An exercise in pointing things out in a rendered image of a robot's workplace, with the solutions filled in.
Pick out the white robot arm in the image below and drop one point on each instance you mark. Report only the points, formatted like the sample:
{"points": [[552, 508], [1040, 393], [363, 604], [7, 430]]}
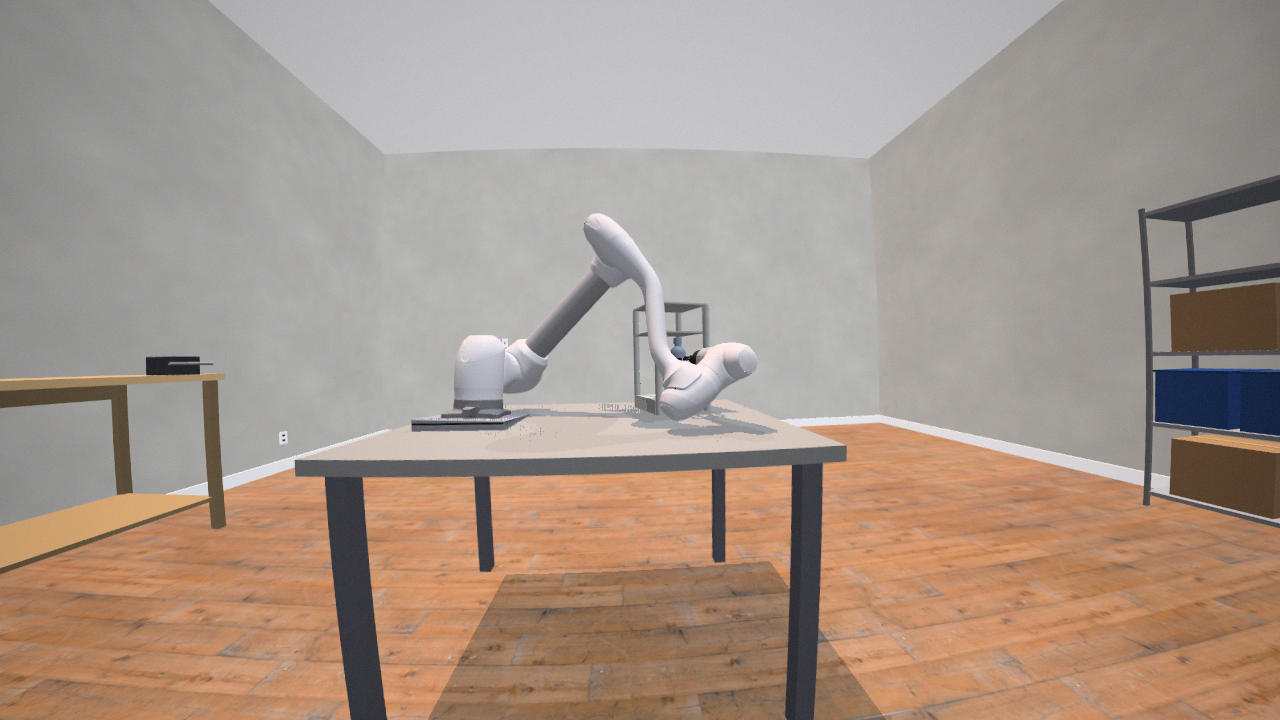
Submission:
{"points": [[484, 369]]}

